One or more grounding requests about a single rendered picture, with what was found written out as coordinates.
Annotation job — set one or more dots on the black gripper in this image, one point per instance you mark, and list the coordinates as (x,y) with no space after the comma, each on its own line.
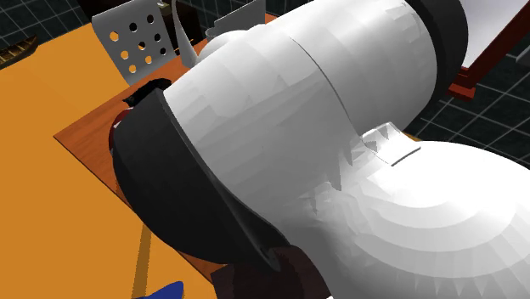
(151,85)

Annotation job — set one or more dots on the blue object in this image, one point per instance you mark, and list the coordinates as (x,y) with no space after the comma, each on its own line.
(167,291)

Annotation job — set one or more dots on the dark robot stand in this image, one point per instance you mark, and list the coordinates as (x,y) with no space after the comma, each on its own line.
(256,281)

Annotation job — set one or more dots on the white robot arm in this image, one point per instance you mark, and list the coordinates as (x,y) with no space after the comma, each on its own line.
(290,124)

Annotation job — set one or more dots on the red framed white board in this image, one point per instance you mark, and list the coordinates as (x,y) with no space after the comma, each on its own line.
(492,29)

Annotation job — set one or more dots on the brown wooden model boat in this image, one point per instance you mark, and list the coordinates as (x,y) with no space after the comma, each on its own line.
(16,50)

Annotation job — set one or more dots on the grey flat panel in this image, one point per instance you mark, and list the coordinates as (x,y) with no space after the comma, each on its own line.
(238,18)

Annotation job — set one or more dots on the grey perforated chair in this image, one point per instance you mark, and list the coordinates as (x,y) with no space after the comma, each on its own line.
(124,25)

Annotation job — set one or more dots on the white curved tall object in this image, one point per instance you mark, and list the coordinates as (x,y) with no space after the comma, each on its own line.
(184,39)

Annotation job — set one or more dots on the red round object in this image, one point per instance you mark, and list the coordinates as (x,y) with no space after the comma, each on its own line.
(122,116)

